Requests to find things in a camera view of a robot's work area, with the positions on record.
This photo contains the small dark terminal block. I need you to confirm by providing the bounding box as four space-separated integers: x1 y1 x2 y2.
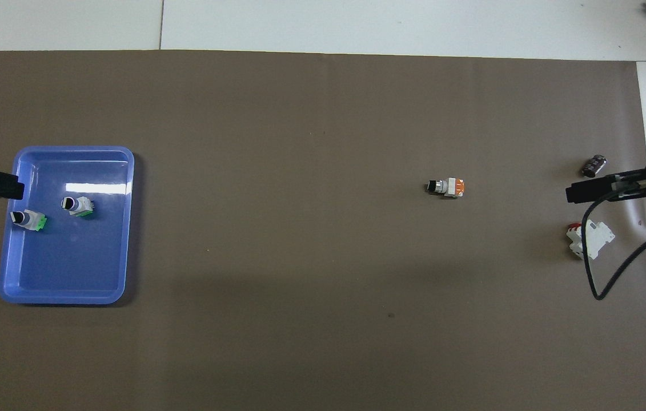
581 154 609 179

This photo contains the orange base selector switch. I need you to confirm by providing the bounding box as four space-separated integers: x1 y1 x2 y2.
426 178 466 199

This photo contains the brown paper table mat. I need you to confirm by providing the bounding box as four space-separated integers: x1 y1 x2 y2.
0 50 646 411

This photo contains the green base selector switch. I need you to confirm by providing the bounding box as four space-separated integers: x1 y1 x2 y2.
10 209 49 233

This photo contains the white push button part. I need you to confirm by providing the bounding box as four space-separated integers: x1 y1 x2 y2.
61 196 95 219

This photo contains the white red circuit breaker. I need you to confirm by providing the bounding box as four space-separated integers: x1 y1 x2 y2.
566 220 616 261

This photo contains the blue plastic tray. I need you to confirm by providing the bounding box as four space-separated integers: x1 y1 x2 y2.
0 146 135 305

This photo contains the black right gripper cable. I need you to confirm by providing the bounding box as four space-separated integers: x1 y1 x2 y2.
581 191 646 301

